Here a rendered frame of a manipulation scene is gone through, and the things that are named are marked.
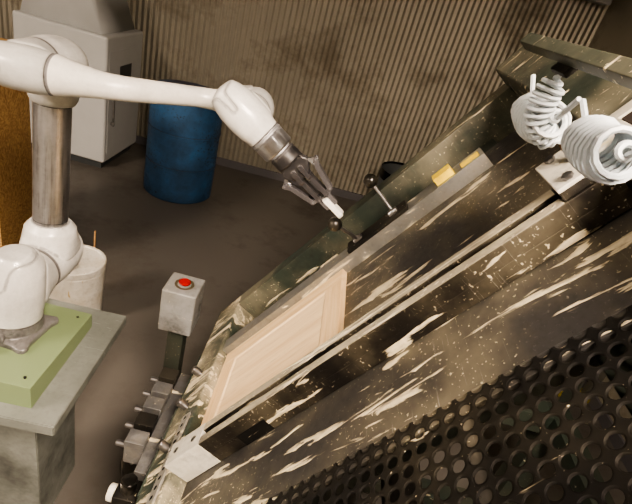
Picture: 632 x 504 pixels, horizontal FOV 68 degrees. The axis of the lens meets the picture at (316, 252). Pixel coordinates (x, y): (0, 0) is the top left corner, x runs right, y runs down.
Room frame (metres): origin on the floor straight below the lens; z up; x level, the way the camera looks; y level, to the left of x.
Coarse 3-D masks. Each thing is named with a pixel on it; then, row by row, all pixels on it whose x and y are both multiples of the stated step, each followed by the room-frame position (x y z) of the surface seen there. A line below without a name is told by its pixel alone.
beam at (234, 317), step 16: (224, 320) 1.29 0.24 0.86; (240, 320) 1.28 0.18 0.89; (224, 336) 1.17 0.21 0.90; (208, 352) 1.14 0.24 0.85; (224, 352) 1.10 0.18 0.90; (208, 368) 1.03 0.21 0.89; (192, 384) 1.00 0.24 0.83; (208, 384) 0.96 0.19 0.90; (192, 400) 0.91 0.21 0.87; (208, 400) 0.91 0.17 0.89; (176, 416) 0.89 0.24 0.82; (192, 416) 0.84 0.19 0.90; (160, 464) 0.72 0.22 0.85; (176, 480) 0.66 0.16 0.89; (144, 496) 0.64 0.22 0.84; (160, 496) 0.61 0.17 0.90; (176, 496) 0.63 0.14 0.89
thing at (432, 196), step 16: (464, 160) 1.17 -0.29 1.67; (480, 160) 1.13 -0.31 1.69; (464, 176) 1.13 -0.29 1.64; (432, 192) 1.13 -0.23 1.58; (448, 192) 1.13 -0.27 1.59; (416, 208) 1.13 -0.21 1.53; (432, 208) 1.13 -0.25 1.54; (400, 224) 1.13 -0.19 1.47; (368, 240) 1.12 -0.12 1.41; (384, 240) 1.12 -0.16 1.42; (336, 256) 1.17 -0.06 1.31; (352, 256) 1.12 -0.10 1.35; (368, 256) 1.12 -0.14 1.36; (320, 272) 1.14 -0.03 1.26; (336, 272) 1.12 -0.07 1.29; (304, 288) 1.12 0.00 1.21; (288, 304) 1.11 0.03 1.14; (256, 320) 1.14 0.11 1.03; (272, 320) 1.11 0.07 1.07; (240, 336) 1.11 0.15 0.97
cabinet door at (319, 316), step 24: (336, 288) 1.04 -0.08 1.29; (288, 312) 1.09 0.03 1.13; (312, 312) 1.01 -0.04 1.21; (336, 312) 0.93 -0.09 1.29; (264, 336) 1.05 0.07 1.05; (288, 336) 0.97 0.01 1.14; (312, 336) 0.90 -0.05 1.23; (240, 360) 1.02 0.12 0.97; (264, 360) 0.94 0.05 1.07; (288, 360) 0.86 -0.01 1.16; (216, 384) 0.97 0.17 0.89; (240, 384) 0.90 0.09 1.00; (216, 408) 0.86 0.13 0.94
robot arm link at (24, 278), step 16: (0, 256) 1.01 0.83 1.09; (16, 256) 1.03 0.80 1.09; (32, 256) 1.05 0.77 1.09; (0, 272) 0.98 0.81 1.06; (16, 272) 0.99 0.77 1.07; (32, 272) 1.02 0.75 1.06; (48, 272) 1.08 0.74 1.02; (0, 288) 0.96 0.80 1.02; (16, 288) 0.98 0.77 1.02; (32, 288) 1.01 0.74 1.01; (48, 288) 1.07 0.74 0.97; (0, 304) 0.95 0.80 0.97; (16, 304) 0.97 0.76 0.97; (32, 304) 1.00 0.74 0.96; (0, 320) 0.95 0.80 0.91; (16, 320) 0.97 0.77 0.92; (32, 320) 1.00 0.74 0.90
